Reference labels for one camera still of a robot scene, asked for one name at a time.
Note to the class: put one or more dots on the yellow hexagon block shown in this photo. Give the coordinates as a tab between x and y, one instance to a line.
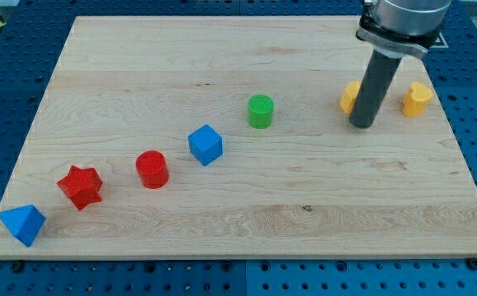
349	96

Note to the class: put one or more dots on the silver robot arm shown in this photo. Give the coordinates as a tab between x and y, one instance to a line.
402	27

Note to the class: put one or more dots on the blue cube block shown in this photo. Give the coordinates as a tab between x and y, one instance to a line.
205	144

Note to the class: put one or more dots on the green cylinder block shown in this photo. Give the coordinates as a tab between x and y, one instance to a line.
260	111

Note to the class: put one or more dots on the light wooden board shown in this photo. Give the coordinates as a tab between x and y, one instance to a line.
309	186

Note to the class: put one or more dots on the red cylinder block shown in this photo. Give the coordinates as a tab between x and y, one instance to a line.
152	169

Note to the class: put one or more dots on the red star block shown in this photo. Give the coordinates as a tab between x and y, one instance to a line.
81	186

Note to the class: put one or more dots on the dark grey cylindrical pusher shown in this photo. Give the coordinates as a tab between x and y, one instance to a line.
375	84

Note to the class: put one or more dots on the yellow heart block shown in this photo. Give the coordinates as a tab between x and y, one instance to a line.
416	99

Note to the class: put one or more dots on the blue triangle block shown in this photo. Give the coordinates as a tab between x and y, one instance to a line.
23	223

